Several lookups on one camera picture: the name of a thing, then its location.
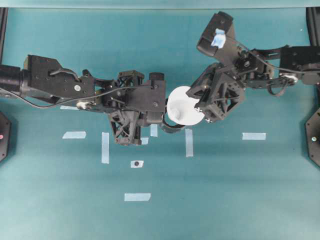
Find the left vertical blue tape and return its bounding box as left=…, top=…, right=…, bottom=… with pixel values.
left=101, top=132, right=110, bottom=164

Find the blue tape under arm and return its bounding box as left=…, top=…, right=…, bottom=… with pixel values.
left=60, top=105, right=79, bottom=111

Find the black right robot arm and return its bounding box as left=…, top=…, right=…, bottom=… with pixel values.
left=186, top=23, right=320, bottom=123

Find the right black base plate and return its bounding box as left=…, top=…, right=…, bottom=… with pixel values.
left=305, top=108, right=320, bottom=167

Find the small blue tape piece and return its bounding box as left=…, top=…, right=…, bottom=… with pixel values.
left=150, top=124, right=158, bottom=137

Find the right horizontal blue tape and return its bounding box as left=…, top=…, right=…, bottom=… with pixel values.
left=242, top=132, right=267, bottom=141

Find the right vertical blue tape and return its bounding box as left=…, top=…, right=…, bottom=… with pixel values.
left=185, top=128, right=194, bottom=158

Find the left horizontal blue tape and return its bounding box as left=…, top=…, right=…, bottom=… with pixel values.
left=62, top=131, right=87, bottom=140

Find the left black frame rail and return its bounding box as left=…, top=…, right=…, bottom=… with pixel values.
left=0, top=7, right=9, bottom=63

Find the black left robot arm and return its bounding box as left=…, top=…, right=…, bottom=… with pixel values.
left=0, top=55, right=166, bottom=146

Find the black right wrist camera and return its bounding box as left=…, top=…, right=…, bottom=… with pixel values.
left=196, top=11, right=235, bottom=57

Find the horizontal blue tape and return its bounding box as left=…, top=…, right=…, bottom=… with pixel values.
left=62, top=131, right=87, bottom=140
left=124, top=193, right=152, bottom=202
left=242, top=132, right=267, bottom=141

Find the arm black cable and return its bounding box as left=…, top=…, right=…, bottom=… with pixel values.
left=224, top=34, right=320, bottom=75
left=19, top=84, right=131, bottom=110

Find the vertical blue tape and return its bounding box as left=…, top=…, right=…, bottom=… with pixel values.
left=185, top=128, right=194, bottom=158
left=101, top=132, right=110, bottom=164

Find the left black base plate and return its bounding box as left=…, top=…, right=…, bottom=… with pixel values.
left=0, top=112, right=11, bottom=161

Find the tape patch with black dot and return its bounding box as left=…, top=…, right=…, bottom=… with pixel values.
left=130, top=160, right=144, bottom=168

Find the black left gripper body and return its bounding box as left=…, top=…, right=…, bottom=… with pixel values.
left=101, top=70, right=166, bottom=145

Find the bottom horizontal blue tape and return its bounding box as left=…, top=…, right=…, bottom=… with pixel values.
left=124, top=193, right=152, bottom=202

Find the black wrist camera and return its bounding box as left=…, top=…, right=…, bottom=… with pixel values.
left=196, top=11, right=235, bottom=57
left=149, top=72, right=165, bottom=81

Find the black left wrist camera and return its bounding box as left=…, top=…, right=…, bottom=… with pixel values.
left=149, top=72, right=165, bottom=81

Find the white paper cup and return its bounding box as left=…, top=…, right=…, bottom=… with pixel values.
left=166, top=86, right=205, bottom=126

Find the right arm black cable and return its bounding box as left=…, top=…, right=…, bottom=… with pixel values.
left=224, top=34, right=320, bottom=75

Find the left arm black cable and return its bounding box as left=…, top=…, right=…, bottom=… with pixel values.
left=19, top=84, right=131, bottom=110

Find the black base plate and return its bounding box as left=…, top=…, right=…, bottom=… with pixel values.
left=305, top=108, right=320, bottom=167
left=0, top=112, right=11, bottom=161

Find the black frame rail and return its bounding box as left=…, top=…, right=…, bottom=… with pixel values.
left=0, top=7, right=9, bottom=63
left=306, top=6, right=320, bottom=46

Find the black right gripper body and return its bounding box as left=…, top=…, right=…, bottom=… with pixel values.
left=186, top=63, right=245, bottom=123

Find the blue tape on camera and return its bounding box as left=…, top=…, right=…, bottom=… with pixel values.
left=210, top=28, right=227, bottom=49

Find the right black frame rail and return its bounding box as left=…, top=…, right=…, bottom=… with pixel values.
left=306, top=6, right=320, bottom=46

